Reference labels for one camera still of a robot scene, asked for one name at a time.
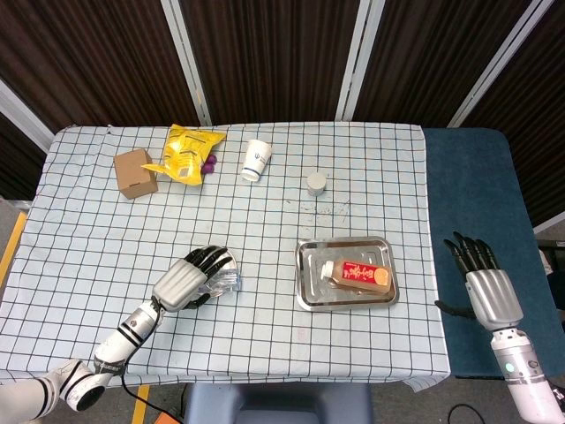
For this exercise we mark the white partition frame post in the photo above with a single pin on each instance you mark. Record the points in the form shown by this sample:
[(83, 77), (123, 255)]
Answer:
[(187, 62), (499, 66), (358, 62), (22, 115)]

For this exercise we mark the checkered white tablecloth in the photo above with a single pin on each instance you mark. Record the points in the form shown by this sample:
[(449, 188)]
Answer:
[(247, 212)]

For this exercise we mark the white paper cup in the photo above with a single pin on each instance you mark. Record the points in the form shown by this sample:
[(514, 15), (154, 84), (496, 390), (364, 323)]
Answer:
[(256, 159)]

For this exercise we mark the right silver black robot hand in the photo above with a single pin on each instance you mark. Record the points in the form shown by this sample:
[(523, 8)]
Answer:
[(492, 293)]

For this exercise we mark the purple toy grapes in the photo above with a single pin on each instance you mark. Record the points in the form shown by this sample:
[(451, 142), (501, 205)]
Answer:
[(209, 164)]

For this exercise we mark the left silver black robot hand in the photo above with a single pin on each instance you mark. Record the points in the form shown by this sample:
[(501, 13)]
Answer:
[(178, 285)]

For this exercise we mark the small white jar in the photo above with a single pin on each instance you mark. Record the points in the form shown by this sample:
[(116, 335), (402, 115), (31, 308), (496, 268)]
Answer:
[(317, 183)]

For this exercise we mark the rectangular steel tray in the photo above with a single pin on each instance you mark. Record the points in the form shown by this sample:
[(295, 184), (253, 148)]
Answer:
[(309, 291)]

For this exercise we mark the dark brown ribbed partition panel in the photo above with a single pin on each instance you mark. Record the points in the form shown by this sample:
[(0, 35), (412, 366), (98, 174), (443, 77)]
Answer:
[(97, 57), (432, 53), (538, 132), (273, 57)]

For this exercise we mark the brown cardboard box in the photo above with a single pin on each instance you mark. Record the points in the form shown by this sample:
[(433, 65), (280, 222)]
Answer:
[(134, 174)]

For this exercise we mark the orange object on floor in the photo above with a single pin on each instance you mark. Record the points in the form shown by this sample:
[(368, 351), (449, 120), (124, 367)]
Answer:
[(170, 418)]

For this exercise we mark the transparent water bottle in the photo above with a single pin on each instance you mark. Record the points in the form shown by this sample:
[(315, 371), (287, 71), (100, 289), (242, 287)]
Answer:
[(225, 282)]

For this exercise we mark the round steel plate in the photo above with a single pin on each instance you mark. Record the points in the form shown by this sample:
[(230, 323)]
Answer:
[(233, 260)]

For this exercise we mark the red label drink bottle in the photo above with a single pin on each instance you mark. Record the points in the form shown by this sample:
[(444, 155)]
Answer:
[(362, 276)]

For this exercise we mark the yellow snack bag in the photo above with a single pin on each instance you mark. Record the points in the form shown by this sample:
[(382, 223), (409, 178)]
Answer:
[(185, 152)]

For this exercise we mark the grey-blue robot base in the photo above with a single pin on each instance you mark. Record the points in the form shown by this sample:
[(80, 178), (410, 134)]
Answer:
[(273, 404)]

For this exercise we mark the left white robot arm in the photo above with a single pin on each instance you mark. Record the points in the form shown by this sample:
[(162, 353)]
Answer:
[(117, 342)]

